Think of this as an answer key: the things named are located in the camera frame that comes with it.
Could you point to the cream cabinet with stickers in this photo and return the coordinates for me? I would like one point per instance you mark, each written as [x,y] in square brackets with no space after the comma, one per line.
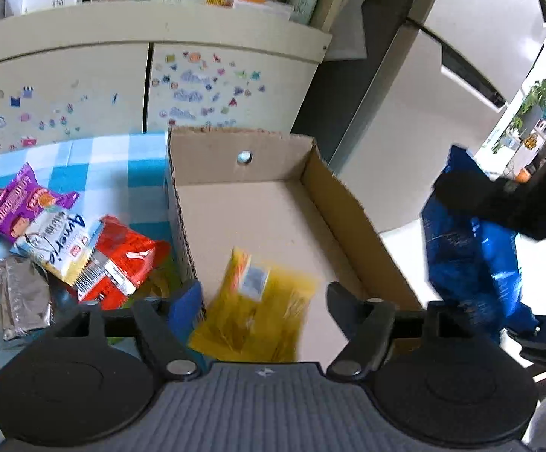
[89,84]

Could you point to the white flat box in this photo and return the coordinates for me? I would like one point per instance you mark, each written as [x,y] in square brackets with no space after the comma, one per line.
[263,7]

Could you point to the silver foil snack packet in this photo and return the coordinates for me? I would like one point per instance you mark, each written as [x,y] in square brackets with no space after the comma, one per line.
[21,299]

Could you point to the potted green plant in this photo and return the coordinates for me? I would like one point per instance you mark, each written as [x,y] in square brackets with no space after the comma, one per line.
[534,99]

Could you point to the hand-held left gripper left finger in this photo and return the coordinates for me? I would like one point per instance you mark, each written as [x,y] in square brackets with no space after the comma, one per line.
[186,303]

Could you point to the white snack packet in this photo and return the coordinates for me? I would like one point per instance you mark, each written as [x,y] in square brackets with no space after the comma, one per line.
[56,245]

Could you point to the blue snack bag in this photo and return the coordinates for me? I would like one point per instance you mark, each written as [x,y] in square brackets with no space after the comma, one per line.
[470,263]

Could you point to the large yellow snack packet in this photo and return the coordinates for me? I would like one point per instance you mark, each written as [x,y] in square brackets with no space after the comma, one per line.
[259,310]

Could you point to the brown cardboard box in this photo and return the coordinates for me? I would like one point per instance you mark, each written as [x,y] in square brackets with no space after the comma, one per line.
[273,226]

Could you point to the red snack packet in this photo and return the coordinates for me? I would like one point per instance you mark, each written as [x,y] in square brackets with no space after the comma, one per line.
[117,259]

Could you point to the green tin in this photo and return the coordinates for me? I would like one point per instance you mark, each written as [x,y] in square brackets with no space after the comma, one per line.
[303,0]

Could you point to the blue checkered tablecloth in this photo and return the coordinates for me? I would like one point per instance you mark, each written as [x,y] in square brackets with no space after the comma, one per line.
[99,169]

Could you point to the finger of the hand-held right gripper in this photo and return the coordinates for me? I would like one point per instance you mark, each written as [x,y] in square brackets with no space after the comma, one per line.
[461,193]

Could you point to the silver refrigerator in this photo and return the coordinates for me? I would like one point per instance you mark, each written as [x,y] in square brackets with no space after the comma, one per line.
[409,103]

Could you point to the purple snack packet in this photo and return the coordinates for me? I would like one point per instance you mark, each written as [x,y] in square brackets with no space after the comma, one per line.
[23,202]

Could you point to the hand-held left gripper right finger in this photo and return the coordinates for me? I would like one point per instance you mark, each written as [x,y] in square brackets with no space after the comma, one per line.
[340,301]

